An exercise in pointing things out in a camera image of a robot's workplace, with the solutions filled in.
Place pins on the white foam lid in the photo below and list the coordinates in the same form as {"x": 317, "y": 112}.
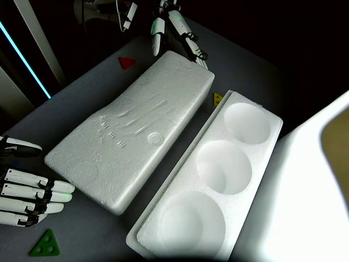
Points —
{"x": 131, "y": 131}

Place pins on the yellow triangle block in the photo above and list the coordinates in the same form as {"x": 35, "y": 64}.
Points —
{"x": 217, "y": 99}

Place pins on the blue light strip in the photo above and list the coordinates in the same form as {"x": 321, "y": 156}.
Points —
{"x": 24, "y": 58}

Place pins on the grey table cloth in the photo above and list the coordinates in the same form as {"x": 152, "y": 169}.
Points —
{"x": 90, "y": 232}

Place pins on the foam tray with three hollows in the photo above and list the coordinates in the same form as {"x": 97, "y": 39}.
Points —
{"x": 191, "y": 218}

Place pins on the beige panel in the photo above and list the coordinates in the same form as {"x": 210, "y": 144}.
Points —
{"x": 11, "y": 90}

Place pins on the green triangle block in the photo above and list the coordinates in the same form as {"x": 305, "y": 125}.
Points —
{"x": 45, "y": 247}

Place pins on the white robot body shell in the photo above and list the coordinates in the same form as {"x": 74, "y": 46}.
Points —
{"x": 300, "y": 177}

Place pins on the red triangle block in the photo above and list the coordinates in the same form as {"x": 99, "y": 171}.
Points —
{"x": 126, "y": 62}

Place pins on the white post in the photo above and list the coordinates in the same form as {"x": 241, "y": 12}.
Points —
{"x": 41, "y": 41}

